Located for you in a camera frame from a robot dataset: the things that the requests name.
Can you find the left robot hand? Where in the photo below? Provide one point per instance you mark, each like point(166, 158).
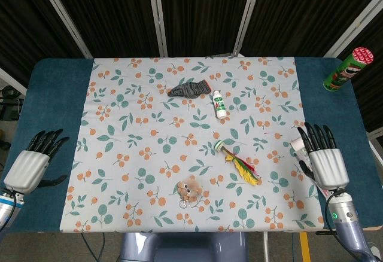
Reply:
point(27, 166)

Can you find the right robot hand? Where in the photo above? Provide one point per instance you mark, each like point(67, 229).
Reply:
point(326, 160)

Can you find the yellow red feather toy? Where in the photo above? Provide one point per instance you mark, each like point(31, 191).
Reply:
point(239, 163)

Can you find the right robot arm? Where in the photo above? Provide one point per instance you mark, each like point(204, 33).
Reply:
point(348, 223)

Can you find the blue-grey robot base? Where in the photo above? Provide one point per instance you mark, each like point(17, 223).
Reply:
point(182, 247)

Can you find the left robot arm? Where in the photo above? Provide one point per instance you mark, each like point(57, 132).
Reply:
point(7, 206)

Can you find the floral paper box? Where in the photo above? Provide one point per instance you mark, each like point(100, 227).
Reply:
point(299, 148)

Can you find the green Pringles can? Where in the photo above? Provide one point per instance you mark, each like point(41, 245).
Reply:
point(347, 70)

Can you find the small white plastic bottle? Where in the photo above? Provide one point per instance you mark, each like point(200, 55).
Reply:
point(219, 105)

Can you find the floral patterned tablecloth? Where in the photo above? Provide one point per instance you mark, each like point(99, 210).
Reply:
point(191, 145)

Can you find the blue table mat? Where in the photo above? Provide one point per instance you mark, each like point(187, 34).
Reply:
point(191, 145)

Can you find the grey striped sock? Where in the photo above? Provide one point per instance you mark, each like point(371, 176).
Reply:
point(188, 89)

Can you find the dark folding screen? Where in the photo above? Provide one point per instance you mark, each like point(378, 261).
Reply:
point(191, 13)

